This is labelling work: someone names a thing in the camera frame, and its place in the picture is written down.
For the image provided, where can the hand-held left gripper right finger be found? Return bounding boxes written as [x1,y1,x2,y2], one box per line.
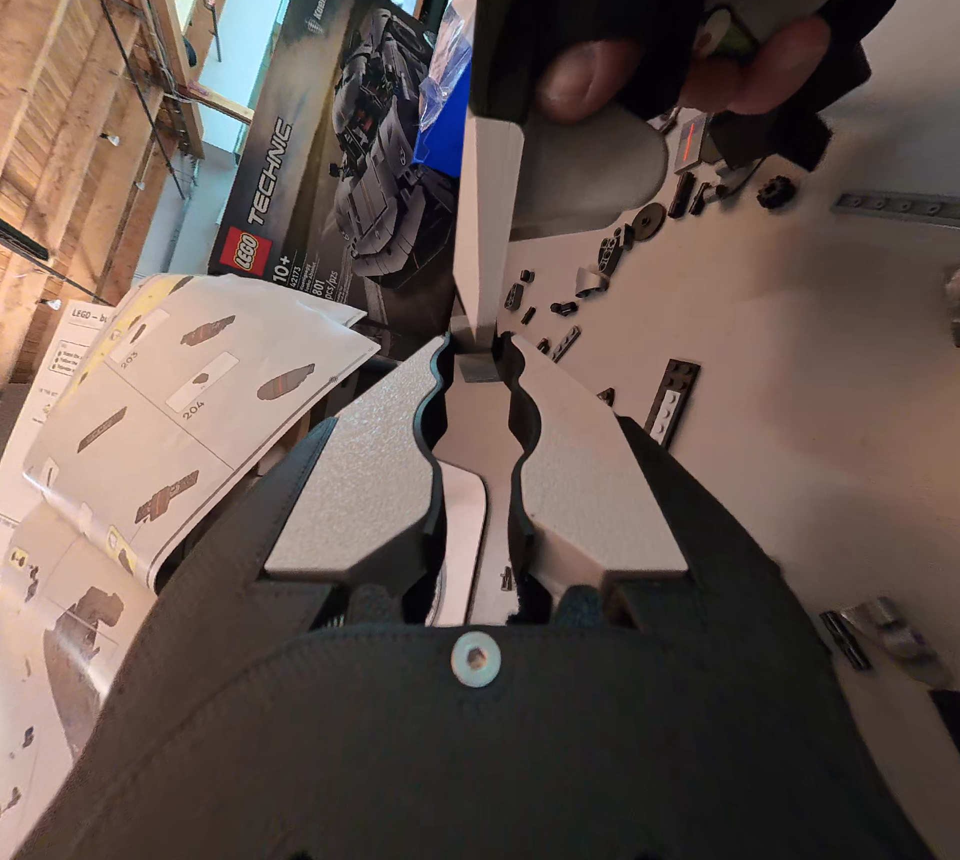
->
[499,333,690,611]

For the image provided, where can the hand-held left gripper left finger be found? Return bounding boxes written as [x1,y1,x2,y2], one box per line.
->
[264,335,455,610]

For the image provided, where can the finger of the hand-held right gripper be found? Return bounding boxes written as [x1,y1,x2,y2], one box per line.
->
[452,110,526,353]

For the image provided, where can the grey curved lego slope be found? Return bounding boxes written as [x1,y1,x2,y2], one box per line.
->
[448,318,507,384]

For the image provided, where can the black long lego plate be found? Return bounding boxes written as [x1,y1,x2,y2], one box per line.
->
[643,357,704,449]

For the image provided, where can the scattered small lego pieces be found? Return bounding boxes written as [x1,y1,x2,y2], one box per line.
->
[501,112,960,689]

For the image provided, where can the dark printed lego box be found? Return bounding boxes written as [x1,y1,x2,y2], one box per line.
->
[207,0,462,360]

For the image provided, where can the lego instruction booklet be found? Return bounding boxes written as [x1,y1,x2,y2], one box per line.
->
[0,269,381,825]

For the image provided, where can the light grey holed lego plate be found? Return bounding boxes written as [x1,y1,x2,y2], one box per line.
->
[831,191,960,229]

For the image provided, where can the person's right hand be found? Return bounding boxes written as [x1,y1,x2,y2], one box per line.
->
[534,0,960,125]

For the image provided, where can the blue plastic storage bin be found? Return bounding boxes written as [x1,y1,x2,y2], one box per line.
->
[411,89,471,176]

